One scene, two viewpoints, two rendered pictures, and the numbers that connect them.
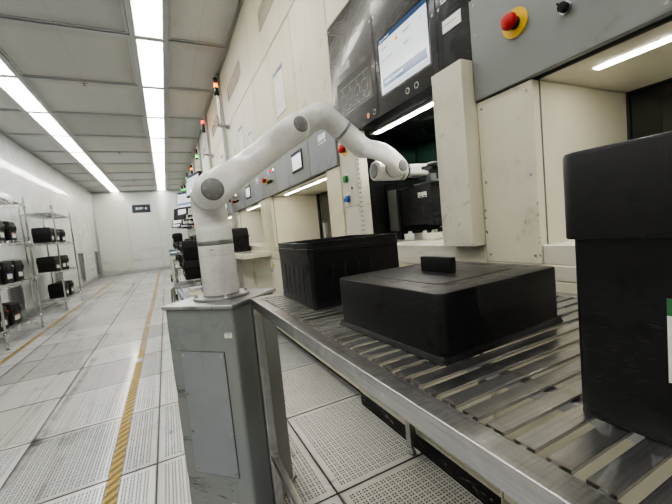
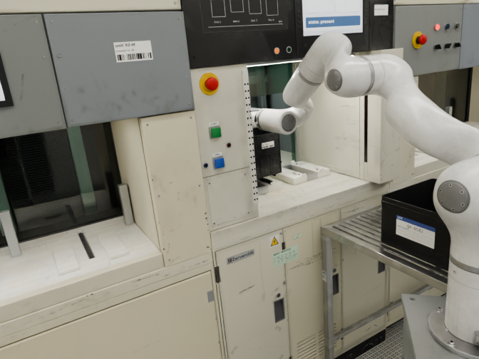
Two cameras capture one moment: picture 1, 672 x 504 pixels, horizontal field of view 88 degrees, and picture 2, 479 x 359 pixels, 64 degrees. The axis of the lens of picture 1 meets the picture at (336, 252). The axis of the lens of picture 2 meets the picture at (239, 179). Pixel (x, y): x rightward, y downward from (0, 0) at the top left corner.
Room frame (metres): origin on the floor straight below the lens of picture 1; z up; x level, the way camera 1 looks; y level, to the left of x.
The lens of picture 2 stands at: (1.75, 1.13, 1.41)
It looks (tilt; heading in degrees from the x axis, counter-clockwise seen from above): 17 degrees down; 267
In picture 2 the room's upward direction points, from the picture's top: 5 degrees counter-clockwise
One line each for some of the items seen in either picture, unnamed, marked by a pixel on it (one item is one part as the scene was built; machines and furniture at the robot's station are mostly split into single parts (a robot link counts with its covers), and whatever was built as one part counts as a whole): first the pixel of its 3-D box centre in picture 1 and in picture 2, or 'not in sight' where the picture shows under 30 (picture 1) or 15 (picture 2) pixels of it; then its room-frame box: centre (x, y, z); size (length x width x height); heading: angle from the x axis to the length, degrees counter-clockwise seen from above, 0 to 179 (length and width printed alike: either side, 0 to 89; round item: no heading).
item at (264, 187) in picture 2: (435, 233); (249, 184); (1.64, -0.48, 0.89); 0.22 x 0.21 x 0.04; 116
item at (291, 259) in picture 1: (336, 266); (442, 220); (1.05, 0.00, 0.85); 0.28 x 0.28 x 0.17; 25
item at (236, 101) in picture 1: (265, 186); not in sight; (3.95, 0.72, 1.50); 1.52 x 0.99 x 3.00; 26
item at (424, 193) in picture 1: (432, 197); (246, 147); (1.64, -0.48, 1.06); 0.24 x 0.20 x 0.32; 26
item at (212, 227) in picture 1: (210, 211); (476, 214); (1.25, 0.43, 1.07); 0.19 x 0.12 x 0.24; 25
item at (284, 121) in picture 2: (386, 170); (279, 121); (1.53, -0.25, 1.19); 0.13 x 0.09 x 0.08; 116
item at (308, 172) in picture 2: not in sight; (298, 171); (1.40, -0.60, 0.89); 0.22 x 0.21 x 0.04; 116
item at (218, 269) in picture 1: (218, 270); (477, 297); (1.22, 0.42, 0.85); 0.19 x 0.19 x 0.18
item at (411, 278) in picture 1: (439, 290); not in sight; (0.66, -0.19, 0.83); 0.29 x 0.29 x 0.13; 29
